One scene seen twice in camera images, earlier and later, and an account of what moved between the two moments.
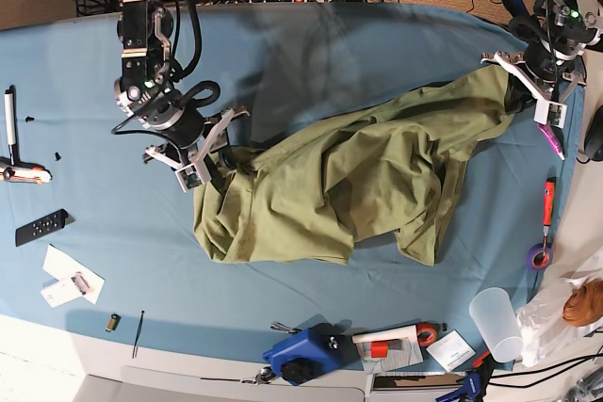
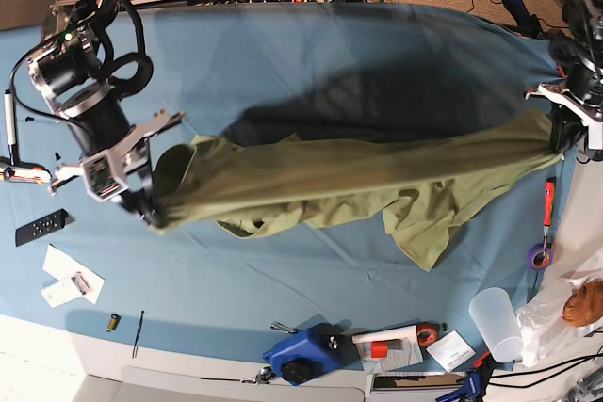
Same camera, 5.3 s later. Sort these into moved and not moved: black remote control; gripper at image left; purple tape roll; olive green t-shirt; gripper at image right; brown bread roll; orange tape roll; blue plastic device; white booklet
Moved: gripper at image left; gripper at image right; olive green t-shirt
Not moved: white booklet; purple tape roll; orange tape roll; brown bread roll; black remote control; blue plastic device
